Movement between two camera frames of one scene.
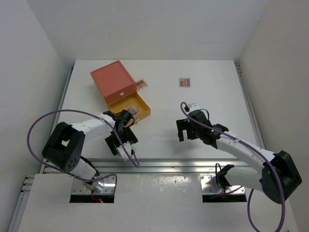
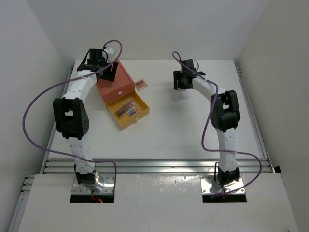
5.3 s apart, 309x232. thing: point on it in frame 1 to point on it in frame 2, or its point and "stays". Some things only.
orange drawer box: x=114 y=81 stays
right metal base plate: x=210 y=185 stays
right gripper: x=184 y=124 to x=177 y=75
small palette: x=141 y=84 stays
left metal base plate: x=78 y=188 stays
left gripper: x=113 y=144 to x=108 y=75
